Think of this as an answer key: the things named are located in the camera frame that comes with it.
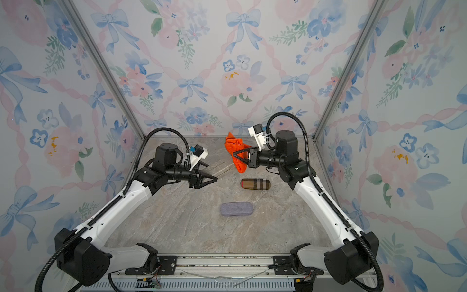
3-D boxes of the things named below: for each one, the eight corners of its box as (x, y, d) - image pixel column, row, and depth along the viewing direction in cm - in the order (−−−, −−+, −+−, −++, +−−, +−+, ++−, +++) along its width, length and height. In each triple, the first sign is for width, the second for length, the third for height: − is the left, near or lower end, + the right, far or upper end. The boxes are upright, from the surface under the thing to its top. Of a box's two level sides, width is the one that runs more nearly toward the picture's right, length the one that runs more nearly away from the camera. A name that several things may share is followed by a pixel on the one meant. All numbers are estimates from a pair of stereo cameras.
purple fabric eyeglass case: (220, 216, 89) (220, 213, 86) (221, 205, 93) (220, 202, 90) (253, 216, 89) (253, 213, 86) (252, 205, 93) (252, 202, 90)
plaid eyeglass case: (241, 190, 98) (241, 187, 95) (241, 181, 102) (241, 177, 99) (270, 190, 98) (271, 187, 95) (269, 181, 102) (270, 177, 99)
